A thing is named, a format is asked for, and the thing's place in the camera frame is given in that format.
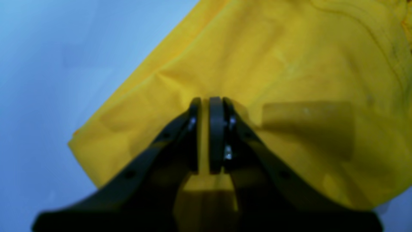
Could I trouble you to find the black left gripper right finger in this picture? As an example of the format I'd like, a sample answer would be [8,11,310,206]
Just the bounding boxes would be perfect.
[209,97,383,232]

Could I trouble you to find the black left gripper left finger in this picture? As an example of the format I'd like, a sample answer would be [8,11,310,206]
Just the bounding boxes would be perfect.
[32,98,201,232]

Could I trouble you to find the yellow T-shirt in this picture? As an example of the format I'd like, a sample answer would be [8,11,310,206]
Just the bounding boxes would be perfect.
[68,0,412,232]

